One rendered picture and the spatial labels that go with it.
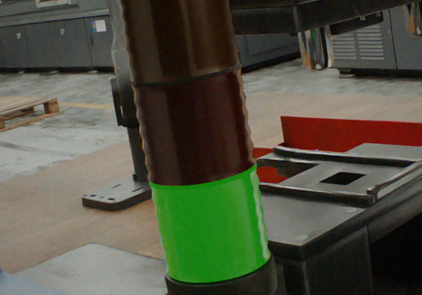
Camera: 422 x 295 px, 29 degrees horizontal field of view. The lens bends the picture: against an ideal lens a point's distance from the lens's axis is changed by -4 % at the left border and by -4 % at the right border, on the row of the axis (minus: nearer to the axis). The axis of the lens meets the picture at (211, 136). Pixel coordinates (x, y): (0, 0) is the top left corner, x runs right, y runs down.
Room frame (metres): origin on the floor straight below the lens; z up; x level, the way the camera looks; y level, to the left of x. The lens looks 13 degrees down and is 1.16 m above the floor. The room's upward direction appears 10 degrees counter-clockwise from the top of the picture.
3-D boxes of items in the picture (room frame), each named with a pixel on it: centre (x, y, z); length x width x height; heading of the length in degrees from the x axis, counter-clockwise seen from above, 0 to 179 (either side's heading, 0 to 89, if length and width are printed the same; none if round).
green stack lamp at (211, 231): (0.29, 0.01, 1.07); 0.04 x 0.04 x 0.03
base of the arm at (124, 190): (0.97, 0.06, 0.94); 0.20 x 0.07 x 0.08; 132
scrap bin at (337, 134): (0.82, -0.12, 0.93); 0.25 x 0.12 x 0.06; 42
